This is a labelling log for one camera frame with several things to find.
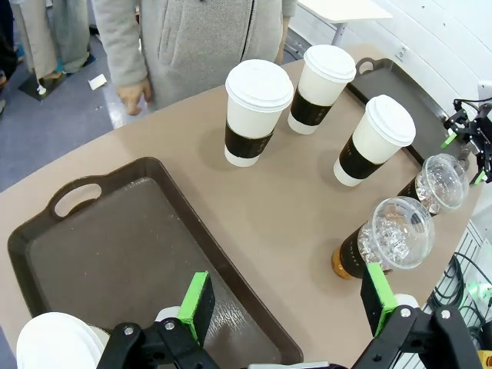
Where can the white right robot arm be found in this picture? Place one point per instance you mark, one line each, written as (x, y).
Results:
(486, 90)

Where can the person torso in gray coat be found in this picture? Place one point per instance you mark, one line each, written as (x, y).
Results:
(207, 42)

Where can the white plug with green light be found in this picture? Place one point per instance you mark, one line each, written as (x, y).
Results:
(482, 294)

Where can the iced coffee cup dome lid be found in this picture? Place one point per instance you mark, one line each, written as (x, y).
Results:
(396, 234)
(442, 182)

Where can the white table with metal leg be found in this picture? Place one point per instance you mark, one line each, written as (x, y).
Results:
(346, 9)

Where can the person right forearm gray sleeve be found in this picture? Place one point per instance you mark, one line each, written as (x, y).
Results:
(119, 42)

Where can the white paper scrap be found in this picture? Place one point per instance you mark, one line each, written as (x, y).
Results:
(97, 82)

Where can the person right hand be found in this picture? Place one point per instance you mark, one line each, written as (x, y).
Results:
(132, 96)

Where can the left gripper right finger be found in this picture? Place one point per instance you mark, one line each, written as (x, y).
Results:
(378, 300)

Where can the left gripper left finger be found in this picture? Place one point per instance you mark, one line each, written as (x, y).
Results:
(198, 307)

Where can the white lidded paper coffee cup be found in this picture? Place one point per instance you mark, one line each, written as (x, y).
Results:
(374, 138)
(54, 342)
(321, 88)
(253, 107)

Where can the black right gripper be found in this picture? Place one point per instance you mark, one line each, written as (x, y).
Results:
(482, 134)

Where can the brown plastic serving tray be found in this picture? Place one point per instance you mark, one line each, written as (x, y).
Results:
(115, 250)
(396, 86)

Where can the bystander in beige trousers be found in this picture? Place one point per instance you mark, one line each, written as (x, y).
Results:
(57, 34)

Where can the bystander in dark clothes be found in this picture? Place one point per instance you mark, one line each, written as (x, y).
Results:
(7, 42)

